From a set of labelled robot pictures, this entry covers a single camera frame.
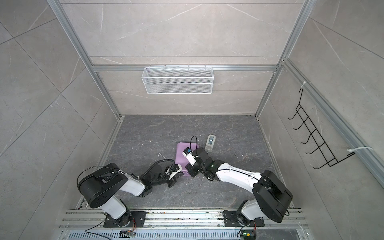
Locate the white wire mesh basket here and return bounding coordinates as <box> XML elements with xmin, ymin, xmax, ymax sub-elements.
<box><xmin>142</xmin><ymin>67</ymin><xmax>214</xmax><ymax>95</ymax></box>

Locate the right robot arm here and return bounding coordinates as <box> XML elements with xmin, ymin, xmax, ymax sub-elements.
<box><xmin>183</xmin><ymin>147</ymin><xmax>293</xmax><ymax>226</ymax></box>

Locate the grey tape dispenser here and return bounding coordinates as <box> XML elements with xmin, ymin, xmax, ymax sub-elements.
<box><xmin>205</xmin><ymin>135</ymin><xmax>216</xmax><ymax>152</ymax></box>

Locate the pink wrapping paper sheet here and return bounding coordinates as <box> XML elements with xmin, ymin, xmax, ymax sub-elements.
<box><xmin>175</xmin><ymin>143</ymin><xmax>199</xmax><ymax>178</ymax></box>

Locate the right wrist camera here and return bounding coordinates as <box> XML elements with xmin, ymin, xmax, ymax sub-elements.
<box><xmin>183</xmin><ymin>147</ymin><xmax>196</xmax><ymax>166</ymax></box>

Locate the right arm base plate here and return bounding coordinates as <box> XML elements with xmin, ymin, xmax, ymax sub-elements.
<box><xmin>222</xmin><ymin>210</ymin><xmax>265</xmax><ymax>227</ymax></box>

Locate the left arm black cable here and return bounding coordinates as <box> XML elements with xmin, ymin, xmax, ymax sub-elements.
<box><xmin>139</xmin><ymin>158</ymin><xmax>176</xmax><ymax>181</ymax></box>

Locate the black wire hook rack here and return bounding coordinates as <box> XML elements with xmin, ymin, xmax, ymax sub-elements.
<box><xmin>287</xmin><ymin>89</ymin><xmax>355</xmax><ymax>170</ymax></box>

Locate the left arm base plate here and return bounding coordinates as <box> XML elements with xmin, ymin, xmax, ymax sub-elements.
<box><xmin>103</xmin><ymin>211</ymin><xmax>147</xmax><ymax>228</ymax></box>

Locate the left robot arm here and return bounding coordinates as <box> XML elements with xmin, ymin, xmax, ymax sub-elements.
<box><xmin>77</xmin><ymin>159</ymin><xmax>184</xmax><ymax>220</ymax></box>

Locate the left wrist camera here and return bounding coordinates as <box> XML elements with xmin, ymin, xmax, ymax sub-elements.
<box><xmin>169</xmin><ymin>164</ymin><xmax>183</xmax><ymax>180</ymax></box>

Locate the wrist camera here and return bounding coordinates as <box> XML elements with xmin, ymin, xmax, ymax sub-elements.
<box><xmin>183</xmin><ymin>147</ymin><xmax>196</xmax><ymax>166</ymax></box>
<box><xmin>169</xmin><ymin>164</ymin><xmax>183</xmax><ymax>180</ymax></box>

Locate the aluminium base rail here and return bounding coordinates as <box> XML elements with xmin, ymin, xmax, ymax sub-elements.
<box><xmin>59</xmin><ymin>209</ymin><xmax>313</xmax><ymax>240</ymax></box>

